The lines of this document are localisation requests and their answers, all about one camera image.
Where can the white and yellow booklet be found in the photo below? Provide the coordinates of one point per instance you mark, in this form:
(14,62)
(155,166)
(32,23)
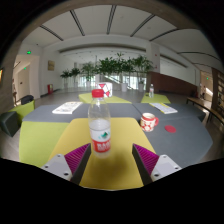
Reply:
(163,108)

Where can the black chair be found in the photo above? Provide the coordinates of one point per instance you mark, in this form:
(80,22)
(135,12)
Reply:
(27,99)

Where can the long wooden bench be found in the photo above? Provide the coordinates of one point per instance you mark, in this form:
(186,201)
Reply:
(205,107)

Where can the red fire extinguisher box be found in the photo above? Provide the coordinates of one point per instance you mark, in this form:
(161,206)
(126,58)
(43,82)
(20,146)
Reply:
(50,89)

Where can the yellow-green chair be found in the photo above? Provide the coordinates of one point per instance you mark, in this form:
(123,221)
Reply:
(24,111)

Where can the red white blue patterned cube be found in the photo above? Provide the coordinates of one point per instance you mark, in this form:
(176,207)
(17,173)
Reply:
(107,89)

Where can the clear red-capped water bottle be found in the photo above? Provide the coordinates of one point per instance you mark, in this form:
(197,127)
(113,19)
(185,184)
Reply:
(100,133)

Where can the small clear water bottle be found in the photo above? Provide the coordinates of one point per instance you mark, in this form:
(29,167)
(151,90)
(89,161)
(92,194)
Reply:
(151,91)

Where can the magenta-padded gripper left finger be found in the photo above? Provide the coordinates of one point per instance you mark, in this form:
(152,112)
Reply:
(56,166)

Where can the yellow-green low table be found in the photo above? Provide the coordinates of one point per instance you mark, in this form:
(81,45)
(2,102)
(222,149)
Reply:
(85,98)
(158,98)

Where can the framed wall picture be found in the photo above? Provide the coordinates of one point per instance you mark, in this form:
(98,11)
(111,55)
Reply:
(51,65)

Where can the red and white mug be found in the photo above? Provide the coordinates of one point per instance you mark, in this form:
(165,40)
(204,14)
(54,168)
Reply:
(147,122)

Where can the dark grey armchair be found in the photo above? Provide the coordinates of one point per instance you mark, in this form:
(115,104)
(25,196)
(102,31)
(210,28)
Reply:
(8,123)

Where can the group of potted green plants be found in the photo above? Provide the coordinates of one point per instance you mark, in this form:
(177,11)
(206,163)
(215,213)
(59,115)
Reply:
(108,66)

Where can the wooden shelf unit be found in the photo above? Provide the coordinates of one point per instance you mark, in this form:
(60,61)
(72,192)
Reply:
(220,90)

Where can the flat round red coaster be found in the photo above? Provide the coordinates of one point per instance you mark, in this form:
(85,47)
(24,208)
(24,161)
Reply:
(170,129)

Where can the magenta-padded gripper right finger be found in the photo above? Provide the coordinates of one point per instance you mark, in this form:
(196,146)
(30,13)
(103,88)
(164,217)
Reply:
(165,166)

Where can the green exit sign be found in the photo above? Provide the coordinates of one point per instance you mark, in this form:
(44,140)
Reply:
(28,52)

